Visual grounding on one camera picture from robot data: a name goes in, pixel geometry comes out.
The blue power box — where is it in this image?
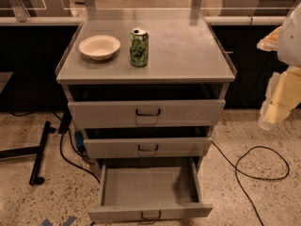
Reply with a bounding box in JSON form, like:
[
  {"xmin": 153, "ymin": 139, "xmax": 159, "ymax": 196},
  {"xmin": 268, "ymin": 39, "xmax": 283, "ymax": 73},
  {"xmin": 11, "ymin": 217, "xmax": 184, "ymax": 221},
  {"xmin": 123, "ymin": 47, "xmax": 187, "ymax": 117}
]
[{"xmin": 74, "ymin": 131, "xmax": 84, "ymax": 148}]

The green soda can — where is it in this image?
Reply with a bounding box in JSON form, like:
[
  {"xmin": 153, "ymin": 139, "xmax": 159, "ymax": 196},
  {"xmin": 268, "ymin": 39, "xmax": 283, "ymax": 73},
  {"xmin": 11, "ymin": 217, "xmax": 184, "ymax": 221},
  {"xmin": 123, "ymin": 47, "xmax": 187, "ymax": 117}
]
[{"xmin": 129, "ymin": 28, "xmax": 149, "ymax": 67}]

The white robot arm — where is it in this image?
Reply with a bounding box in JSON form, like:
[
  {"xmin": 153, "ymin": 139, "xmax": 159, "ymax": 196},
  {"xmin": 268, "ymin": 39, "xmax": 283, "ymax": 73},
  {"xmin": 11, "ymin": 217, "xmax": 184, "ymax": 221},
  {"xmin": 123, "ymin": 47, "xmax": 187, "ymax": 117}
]
[{"xmin": 257, "ymin": 4, "xmax": 301, "ymax": 130}]

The grey bottom drawer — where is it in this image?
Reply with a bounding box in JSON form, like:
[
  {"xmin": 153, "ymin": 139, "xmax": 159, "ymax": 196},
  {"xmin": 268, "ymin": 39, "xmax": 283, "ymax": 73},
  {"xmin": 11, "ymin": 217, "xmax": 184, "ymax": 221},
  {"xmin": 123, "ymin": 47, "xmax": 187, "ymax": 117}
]
[{"xmin": 88, "ymin": 157, "xmax": 213, "ymax": 223}]

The white paper bowl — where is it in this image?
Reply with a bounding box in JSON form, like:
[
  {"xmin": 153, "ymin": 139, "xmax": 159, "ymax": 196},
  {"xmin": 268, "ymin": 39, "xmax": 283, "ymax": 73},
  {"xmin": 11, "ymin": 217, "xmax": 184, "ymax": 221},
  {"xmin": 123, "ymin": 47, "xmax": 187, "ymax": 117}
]
[{"xmin": 79, "ymin": 35, "xmax": 120, "ymax": 61}]

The grey drawer cabinet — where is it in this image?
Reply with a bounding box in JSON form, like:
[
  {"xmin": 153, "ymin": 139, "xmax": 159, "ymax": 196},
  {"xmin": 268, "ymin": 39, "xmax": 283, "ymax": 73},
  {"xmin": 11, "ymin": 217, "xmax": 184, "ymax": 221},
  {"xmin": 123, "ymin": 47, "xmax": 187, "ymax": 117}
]
[{"xmin": 55, "ymin": 8, "xmax": 238, "ymax": 173}]

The black cable on left floor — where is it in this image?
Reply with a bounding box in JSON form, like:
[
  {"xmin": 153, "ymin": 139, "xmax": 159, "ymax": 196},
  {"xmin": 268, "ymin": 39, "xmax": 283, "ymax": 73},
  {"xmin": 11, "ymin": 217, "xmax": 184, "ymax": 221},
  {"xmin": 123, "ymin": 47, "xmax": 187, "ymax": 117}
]
[{"xmin": 9, "ymin": 110, "xmax": 102, "ymax": 185}]

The blue tape cross marker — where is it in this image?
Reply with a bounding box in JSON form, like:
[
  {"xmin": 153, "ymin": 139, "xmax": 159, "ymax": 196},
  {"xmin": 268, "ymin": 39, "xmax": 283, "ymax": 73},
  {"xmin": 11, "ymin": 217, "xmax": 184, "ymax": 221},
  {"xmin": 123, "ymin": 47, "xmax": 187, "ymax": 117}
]
[{"xmin": 41, "ymin": 216, "xmax": 77, "ymax": 226}]

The grey top drawer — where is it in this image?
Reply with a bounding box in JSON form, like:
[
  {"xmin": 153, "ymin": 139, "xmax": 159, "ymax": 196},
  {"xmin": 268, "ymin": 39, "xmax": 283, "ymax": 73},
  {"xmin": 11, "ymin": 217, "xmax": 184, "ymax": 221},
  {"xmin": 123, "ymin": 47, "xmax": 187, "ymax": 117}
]
[{"xmin": 68, "ymin": 100, "xmax": 225, "ymax": 129}]

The grey drawer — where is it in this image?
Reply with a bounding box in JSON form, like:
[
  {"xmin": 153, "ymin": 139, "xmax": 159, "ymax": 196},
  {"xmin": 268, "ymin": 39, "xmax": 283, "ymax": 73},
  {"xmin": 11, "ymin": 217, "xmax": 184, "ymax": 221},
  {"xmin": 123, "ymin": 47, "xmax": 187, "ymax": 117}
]
[
  {"xmin": 68, "ymin": 100, "xmax": 225, "ymax": 129},
  {"xmin": 84, "ymin": 137, "xmax": 212, "ymax": 158},
  {"xmin": 88, "ymin": 157, "xmax": 213, "ymax": 223}
]

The black metal stand base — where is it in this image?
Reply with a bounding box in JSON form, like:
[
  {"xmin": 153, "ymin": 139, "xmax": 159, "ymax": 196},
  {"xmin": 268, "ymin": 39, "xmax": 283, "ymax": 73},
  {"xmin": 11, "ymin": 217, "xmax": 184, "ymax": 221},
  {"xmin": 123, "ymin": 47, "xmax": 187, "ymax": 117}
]
[{"xmin": 0, "ymin": 121, "xmax": 55, "ymax": 186}]

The grey middle drawer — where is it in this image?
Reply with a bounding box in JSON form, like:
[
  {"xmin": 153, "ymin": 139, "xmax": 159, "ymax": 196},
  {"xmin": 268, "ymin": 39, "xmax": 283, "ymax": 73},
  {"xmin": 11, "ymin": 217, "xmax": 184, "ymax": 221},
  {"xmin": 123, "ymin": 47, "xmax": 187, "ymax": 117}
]
[{"xmin": 84, "ymin": 137, "xmax": 212, "ymax": 158}]

